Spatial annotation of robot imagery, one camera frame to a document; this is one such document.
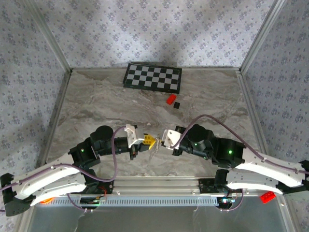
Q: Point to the small black block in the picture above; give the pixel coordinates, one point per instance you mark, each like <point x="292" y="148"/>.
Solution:
<point x="177" y="105"/>

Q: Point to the aluminium frame rail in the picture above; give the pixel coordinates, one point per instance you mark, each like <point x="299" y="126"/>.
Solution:
<point x="25" y="224"/>
<point x="53" y="120"/>
<point x="96" y="69"/>
<point x="256" y="120"/>
<point x="293" y="224"/>

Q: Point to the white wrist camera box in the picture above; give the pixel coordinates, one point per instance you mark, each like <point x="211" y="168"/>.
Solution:
<point x="172" y="139"/>
<point x="134" y="137"/>

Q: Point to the red toy brick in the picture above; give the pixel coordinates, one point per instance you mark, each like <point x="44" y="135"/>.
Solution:
<point x="267" y="197"/>

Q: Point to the aluminium base extrusion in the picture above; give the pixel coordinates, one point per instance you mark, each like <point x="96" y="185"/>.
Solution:
<point x="157" y="186"/>

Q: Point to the black and grey chessboard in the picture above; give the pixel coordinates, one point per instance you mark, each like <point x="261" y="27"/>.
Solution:
<point x="152" y="77"/>

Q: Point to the red block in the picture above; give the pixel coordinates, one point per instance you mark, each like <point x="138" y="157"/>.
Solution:
<point x="171" y="99"/>

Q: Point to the small controller board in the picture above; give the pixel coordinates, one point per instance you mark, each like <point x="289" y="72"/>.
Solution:
<point x="225" y="201"/>
<point x="93" y="201"/>

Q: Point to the grey metal sheet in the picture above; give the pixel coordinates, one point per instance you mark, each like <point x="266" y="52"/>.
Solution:
<point x="157" y="220"/>

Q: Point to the aluminium frame post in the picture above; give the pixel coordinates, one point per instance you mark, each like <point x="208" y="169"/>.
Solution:
<point x="50" y="36"/>
<point x="260" y="36"/>

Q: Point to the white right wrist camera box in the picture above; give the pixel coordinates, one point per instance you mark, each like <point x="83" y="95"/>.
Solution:
<point x="172" y="139"/>

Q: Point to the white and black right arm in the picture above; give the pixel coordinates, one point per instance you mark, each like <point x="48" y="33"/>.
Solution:
<point x="260" y="169"/>

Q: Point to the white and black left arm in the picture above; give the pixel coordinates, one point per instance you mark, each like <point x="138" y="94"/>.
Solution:
<point x="48" y="178"/>

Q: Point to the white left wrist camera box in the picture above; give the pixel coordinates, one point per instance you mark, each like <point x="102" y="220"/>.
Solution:
<point x="134" y="137"/>

